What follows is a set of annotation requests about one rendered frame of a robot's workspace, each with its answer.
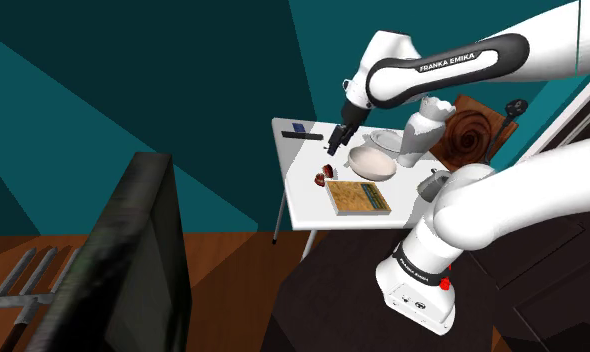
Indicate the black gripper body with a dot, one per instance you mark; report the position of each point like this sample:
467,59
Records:
354,114

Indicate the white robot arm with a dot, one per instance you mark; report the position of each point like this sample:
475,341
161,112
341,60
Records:
495,204

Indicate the white plate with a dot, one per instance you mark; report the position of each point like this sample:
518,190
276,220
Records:
385,140

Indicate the white bowl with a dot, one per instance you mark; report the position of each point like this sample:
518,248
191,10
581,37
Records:
371,164

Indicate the black remote control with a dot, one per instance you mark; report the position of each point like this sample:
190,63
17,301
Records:
302,135

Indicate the small blue card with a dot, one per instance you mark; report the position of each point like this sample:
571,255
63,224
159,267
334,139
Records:
299,127

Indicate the small red fruit half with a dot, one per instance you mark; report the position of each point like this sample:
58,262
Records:
320,180
328,170

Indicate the white vase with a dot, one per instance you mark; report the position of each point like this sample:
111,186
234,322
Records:
419,136

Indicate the tan book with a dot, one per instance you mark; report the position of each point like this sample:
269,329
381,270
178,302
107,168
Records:
356,196

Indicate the white folding table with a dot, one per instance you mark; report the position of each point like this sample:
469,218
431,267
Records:
304,195

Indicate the grey cup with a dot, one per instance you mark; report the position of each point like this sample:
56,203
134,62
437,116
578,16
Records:
431,186

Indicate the brown wooden board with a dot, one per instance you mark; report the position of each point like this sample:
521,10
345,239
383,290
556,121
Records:
470,134

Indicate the dark robot stand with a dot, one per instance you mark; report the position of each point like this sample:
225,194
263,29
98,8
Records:
344,287

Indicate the white framed window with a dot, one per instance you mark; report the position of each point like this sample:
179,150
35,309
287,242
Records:
575,114

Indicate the dark flat screen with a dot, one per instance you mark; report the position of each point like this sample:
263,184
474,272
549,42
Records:
129,263

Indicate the grey metal rack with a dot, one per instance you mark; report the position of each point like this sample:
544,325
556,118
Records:
27,292

